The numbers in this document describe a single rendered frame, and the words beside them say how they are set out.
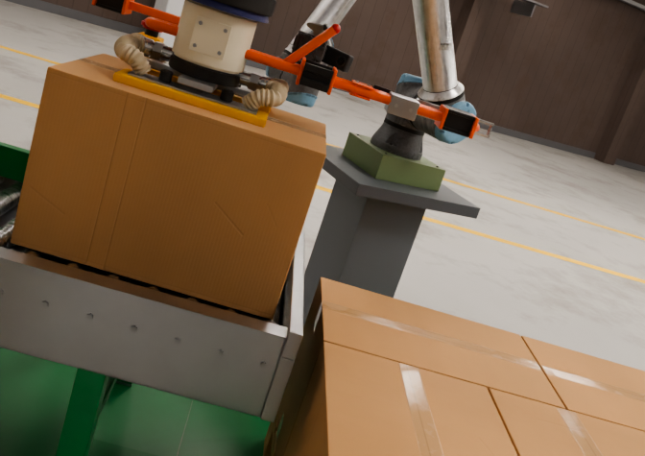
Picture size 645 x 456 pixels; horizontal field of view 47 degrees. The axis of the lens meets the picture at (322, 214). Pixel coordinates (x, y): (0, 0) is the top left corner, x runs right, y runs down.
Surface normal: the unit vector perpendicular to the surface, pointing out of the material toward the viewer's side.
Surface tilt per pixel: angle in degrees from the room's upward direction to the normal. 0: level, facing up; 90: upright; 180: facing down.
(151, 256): 90
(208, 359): 90
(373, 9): 90
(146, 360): 90
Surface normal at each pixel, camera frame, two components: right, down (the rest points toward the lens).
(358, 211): -0.87, -0.15
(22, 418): 0.30, -0.92
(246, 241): 0.00, 0.28
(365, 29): 0.39, 0.37
